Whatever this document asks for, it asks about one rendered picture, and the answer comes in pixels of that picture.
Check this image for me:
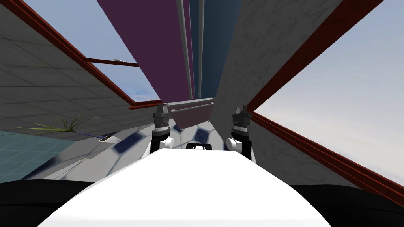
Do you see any green potted plant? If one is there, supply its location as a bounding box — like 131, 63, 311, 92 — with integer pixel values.
17, 114, 115, 143

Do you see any grey drawer bar handle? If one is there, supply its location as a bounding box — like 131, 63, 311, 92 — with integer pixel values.
163, 97, 216, 112

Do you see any red-framed window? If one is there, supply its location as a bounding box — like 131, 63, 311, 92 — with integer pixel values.
0, 0, 164, 110
247, 0, 404, 207

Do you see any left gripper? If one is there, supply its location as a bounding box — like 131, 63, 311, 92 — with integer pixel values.
153, 104, 171, 128

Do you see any long grey bar handle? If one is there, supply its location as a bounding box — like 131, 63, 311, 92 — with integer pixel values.
176, 0, 195, 99
197, 0, 206, 99

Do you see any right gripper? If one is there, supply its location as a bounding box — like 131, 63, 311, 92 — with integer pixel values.
232, 105, 253, 130

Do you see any purple cupboard door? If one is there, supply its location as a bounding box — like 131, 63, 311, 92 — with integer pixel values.
96, 0, 196, 103

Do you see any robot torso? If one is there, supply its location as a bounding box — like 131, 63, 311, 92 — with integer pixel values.
36, 142, 333, 227

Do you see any dark blue cupboard door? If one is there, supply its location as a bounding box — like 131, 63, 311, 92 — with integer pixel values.
189, 0, 244, 99

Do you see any grey-purple drawer front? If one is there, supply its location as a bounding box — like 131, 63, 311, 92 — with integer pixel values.
170, 103, 215, 130

